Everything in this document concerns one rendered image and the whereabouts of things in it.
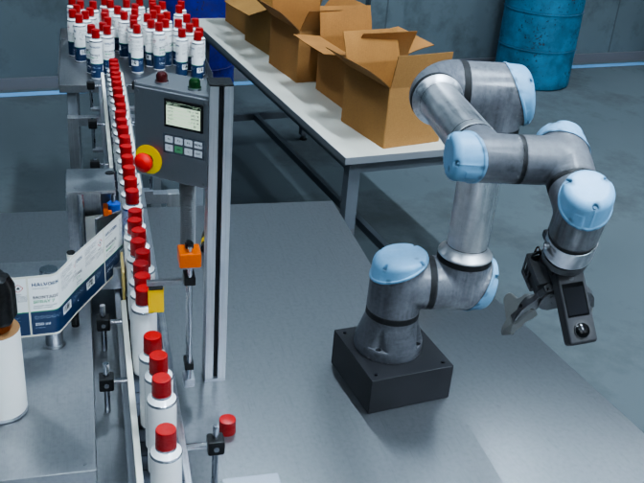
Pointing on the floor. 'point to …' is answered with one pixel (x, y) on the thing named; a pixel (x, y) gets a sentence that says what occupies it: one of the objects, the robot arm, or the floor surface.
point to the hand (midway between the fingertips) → (545, 330)
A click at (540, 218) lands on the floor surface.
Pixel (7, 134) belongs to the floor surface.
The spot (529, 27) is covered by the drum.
